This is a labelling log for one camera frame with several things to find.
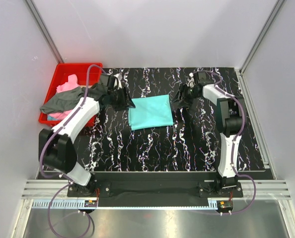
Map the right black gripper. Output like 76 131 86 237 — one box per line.
171 83 199 108

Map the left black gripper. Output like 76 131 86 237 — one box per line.
108 86 135 112

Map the teal t shirt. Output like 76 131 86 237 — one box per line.
128 95 174 130

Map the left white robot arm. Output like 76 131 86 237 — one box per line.
39 78 135 196

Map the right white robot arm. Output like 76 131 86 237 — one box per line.
173 83 246 197

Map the pink t shirt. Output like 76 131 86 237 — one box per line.
47 74 79 121

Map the grey t shirt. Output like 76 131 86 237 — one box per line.
40 83 108 115

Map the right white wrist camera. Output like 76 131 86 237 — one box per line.
187 70 213 87

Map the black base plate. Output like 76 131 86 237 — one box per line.
37 171 274 208

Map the white slotted cable duct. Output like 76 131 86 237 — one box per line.
32 200 234 210

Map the right aluminium corner post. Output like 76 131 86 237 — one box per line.
239 0 286 75

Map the aluminium corner post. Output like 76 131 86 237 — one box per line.
24 0 64 63
239 0 286 75

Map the left aluminium corner post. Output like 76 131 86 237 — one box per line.
24 0 64 63

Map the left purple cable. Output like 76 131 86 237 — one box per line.
39 64 111 236

